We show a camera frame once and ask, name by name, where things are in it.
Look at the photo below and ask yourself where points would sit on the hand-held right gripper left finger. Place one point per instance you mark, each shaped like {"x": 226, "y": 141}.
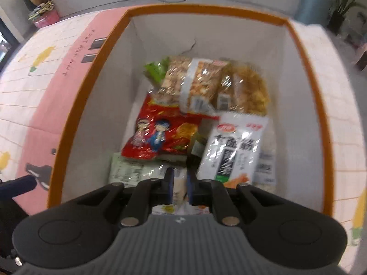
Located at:
{"x": 169, "y": 186}

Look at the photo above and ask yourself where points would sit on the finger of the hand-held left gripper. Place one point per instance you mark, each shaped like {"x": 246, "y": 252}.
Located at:
{"x": 21, "y": 183}

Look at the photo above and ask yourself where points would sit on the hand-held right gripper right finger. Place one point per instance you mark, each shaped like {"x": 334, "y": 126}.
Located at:
{"x": 191, "y": 189}

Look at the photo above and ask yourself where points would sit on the cream snack packet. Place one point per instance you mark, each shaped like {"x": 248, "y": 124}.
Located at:
{"x": 180, "y": 189}

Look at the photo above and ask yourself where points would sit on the pale green snack packet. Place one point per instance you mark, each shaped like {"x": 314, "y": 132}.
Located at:
{"x": 126, "y": 170}

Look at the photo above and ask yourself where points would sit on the red snack packet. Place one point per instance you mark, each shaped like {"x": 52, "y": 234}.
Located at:
{"x": 160, "y": 137}

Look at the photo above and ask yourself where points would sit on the white black-print snack packet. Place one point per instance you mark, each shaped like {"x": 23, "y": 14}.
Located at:
{"x": 232, "y": 146}

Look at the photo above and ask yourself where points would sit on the orange cardboard box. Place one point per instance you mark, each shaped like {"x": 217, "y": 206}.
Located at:
{"x": 100, "y": 120}

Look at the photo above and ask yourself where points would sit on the brown nut snack packet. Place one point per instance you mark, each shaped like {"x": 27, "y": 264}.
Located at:
{"x": 200, "y": 83}

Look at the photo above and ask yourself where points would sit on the yellow noodle snack packet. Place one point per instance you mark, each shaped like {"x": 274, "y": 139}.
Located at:
{"x": 252, "y": 91}

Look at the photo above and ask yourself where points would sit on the pink box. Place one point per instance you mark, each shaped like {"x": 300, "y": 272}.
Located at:
{"x": 47, "y": 20}

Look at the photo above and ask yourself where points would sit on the stack of yellow black packets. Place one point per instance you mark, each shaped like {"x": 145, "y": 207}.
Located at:
{"x": 40, "y": 10}

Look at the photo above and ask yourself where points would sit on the blue-grey trash can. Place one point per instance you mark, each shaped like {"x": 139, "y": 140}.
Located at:
{"x": 312, "y": 5}

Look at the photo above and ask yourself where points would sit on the potted plant in black pot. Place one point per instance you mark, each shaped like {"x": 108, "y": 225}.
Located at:
{"x": 335, "y": 23}

